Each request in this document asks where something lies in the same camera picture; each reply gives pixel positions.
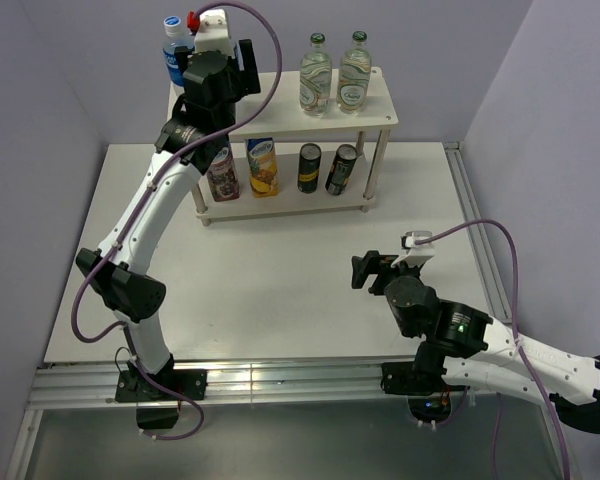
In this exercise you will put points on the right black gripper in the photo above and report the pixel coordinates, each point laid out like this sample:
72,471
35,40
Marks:
372,262

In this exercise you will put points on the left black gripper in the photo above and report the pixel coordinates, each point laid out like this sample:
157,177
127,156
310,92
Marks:
250,81

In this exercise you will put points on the Pocari water bottle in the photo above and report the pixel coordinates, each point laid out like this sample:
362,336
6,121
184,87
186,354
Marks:
177,35
238,56

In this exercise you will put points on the black Schweppes can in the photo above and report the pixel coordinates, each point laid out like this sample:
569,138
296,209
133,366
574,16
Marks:
309,168
342,166

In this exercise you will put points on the green-cap glass bottle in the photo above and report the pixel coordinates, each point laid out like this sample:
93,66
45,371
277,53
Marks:
315,77
354,75

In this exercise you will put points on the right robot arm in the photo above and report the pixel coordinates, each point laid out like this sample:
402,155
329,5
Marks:
460,346

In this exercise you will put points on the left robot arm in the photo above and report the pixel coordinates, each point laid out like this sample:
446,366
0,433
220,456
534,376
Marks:
197,130

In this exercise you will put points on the grape juice carton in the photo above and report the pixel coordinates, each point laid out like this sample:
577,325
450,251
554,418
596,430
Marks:
222,176

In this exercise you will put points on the pineapple juice carton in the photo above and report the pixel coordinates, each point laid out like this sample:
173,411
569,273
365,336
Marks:
263,172

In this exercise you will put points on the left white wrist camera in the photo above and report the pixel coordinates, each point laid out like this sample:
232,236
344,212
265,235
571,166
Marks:
211,31

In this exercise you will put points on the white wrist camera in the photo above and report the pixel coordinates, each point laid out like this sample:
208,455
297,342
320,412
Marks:
417,250
211,31

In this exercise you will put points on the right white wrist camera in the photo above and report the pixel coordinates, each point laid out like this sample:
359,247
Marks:
417,250

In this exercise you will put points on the aluminium right side rail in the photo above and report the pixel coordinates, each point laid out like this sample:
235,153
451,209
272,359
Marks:
493,286

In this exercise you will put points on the aluminium rail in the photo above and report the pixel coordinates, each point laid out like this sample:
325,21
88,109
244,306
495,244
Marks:
493,286
89,386

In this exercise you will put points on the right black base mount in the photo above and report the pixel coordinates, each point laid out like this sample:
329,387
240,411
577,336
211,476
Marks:
429,398

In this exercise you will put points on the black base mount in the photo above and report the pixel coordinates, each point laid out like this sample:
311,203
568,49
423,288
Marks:
159,408
429,398

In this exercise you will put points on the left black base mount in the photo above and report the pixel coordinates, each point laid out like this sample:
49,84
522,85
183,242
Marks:
159,408

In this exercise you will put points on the aluminium front rail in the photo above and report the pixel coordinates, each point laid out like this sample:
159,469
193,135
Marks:
89,386

